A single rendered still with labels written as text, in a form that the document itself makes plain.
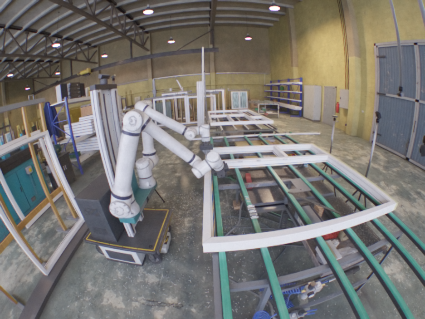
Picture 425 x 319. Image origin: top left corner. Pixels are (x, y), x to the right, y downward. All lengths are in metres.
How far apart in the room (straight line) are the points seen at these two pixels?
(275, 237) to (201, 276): 1.10
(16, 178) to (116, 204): 3.04
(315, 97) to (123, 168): 10.36
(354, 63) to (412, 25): 3.24
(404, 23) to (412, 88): 2.30
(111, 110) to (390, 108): 7.78
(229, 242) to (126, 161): 0.75
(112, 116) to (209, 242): 1.32
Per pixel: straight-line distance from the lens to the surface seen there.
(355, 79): 8.54
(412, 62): 7.36
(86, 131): 5.36
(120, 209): 1.28
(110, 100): 1.71
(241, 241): 0.91
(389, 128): 7.64
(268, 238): 0.94
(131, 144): 1.11
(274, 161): 1.89
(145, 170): 1.82
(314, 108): 10.83
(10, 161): 3.93
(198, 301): 1.76
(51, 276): 2.52
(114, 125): 1.72
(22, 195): 4.11
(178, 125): 1.62
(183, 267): 1.97
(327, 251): 1.06
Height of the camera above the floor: 1.61
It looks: 22 degrees down
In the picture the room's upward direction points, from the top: 3 degrees counter-clockwise
